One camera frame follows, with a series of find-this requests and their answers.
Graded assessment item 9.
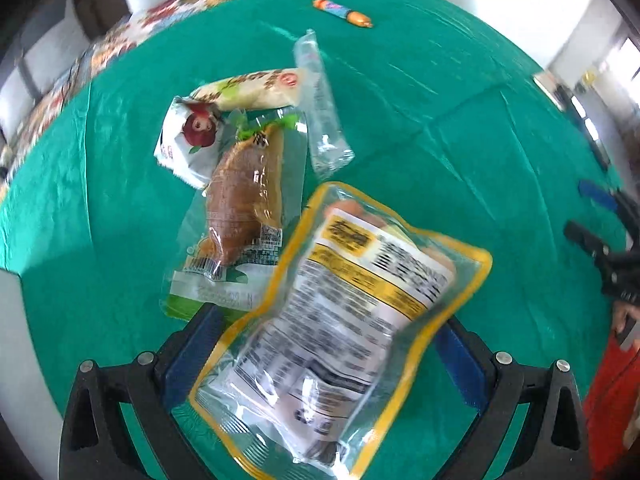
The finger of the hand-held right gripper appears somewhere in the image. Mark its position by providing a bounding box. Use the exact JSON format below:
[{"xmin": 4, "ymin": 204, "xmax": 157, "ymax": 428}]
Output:
[
  {"xmin": 578, "ymin": 179, "xmax": 640, "ymax": 253},
  {"xmin": 564, "ymin": 221, "xmax": 617, "ymax": 267}
]

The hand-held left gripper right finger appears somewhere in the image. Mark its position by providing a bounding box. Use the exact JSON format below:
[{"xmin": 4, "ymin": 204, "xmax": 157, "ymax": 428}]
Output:
[{"xmin": 434, "ymin": 316, "xmax": 591, "ymax": 480}]

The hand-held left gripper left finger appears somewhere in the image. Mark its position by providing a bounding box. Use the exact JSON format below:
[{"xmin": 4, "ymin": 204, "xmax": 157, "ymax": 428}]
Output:
[{"xmin": 59, "ymin": 302, "xmax": 228, "ymax": 480}]

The yellow-edged clear sausage pack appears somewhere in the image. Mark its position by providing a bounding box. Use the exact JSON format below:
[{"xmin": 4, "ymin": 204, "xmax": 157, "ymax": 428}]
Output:
[{"xmin": 189, "ymin": 181, "xmax": 493, "ymax": 480}]

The white red-fruit snack packet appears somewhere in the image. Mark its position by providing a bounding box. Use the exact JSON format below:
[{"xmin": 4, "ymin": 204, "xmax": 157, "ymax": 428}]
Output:
[{"xmin": 152, "ymin": 96, "xmax": 236, "ymax": 190}]

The beige rice cracker packet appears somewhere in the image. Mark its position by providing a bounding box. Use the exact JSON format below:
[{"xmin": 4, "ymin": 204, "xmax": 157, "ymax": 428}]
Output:
[{"xmin": 189, "ymin": 66, "xmax": 314, "ymax": 111}]

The person's right hand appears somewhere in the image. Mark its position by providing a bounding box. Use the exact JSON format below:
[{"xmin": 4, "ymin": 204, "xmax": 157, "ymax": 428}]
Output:
[{"xmin": 611, "ymin": 301, "xmax": 640, "ymax": 337}]

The white flat device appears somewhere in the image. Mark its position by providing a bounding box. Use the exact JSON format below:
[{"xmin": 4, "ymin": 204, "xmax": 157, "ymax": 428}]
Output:
[{"xmin": 532, "ymin": 71, "xmax": 573, "ymax": 111}]

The red cloth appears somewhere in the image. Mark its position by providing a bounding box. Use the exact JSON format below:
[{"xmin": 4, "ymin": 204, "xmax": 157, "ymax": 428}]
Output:
[{"xmin": 582, "ymin": 332, "xmax": 640, "ymax": 480}]

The green cloth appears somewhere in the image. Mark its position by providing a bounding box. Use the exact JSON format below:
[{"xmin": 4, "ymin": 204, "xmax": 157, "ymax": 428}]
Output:
[{"xmin": 0, "ymin": 0, "xmax": 636, "ymax": 480}]

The brown meat clear pack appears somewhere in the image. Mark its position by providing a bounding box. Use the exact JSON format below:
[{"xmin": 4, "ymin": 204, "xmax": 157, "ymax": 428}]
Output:
[{"xmin": 160, "ymin": 110, "xmax": 308, "ymax": 322}]

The narrow clear snack packet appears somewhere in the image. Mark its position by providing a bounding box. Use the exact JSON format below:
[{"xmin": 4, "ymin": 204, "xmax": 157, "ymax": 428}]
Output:
[{"xmin": 292, "ymin": 29, "xmax": 356, "ymax": 180}]

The small orange sausage stick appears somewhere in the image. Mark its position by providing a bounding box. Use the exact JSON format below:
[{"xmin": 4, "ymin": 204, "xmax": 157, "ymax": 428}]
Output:
[{"xmin": 312, "ymin": 0, "xmax": 375, "ymax": 29}]

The floral bedsheet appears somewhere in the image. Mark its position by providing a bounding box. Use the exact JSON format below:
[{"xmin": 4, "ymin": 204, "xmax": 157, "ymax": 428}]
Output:
[{"xmin": 0, "ymin": 0, "xmax": 401, "ymax": 201}]

